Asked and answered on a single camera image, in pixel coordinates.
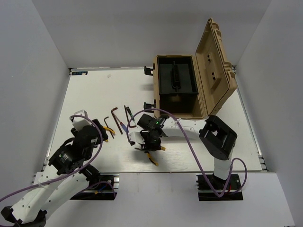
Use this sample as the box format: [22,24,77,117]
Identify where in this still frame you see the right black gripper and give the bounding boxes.
[139,130,161,152]

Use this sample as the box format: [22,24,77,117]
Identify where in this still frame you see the yellow black needle-nose pliers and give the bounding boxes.
[134,144,166,166]

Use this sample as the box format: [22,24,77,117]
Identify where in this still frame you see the brown long hex key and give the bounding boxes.
[111,107,123,135]

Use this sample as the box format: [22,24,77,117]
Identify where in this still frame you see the tan plastic toolbox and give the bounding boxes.
[143,18,237,120]

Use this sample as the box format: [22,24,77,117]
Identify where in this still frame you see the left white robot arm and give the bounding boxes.
[1,115,108,227]

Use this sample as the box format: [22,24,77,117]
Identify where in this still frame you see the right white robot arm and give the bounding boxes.
[138,114,237,190]

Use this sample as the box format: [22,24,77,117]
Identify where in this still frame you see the brown L-shaped hex key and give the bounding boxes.
[124,105,138,130]

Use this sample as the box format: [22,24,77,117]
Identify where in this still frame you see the brown hex key under pliers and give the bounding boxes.
[103,116,116,139]

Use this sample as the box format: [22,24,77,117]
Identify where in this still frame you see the green black precision screwdriver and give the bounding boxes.
[126,106,135,122]

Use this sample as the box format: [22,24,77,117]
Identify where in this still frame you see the black toolbox inner tray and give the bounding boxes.
[157,56,198,96]

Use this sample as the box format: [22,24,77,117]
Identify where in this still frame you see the blue label sticker left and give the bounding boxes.
[71,71,88,76]

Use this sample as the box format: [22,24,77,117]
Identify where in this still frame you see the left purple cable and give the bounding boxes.
[0,115,105,201]

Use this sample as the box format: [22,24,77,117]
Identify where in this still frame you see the purple cable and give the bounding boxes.
[126,108,248,198]
[0,115,105,201]

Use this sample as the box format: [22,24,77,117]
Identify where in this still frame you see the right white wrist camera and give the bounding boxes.
[128,132,145,146]

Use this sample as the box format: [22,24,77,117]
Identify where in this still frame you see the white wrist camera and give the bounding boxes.
[70,110,91,131]
[128,132,145,146]

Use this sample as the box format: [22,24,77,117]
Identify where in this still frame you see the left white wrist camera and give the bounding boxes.
[70,110,91,131]

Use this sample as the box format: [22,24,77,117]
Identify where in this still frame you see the blue red handled screwdriver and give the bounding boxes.
[120,122,128,133]

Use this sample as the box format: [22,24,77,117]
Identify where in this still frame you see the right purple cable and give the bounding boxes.
[126,108,248,198]

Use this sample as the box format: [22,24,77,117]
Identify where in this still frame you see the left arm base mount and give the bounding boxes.
[70,174,120,201]

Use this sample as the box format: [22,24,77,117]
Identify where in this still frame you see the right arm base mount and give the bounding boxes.
[196,174,243,201]

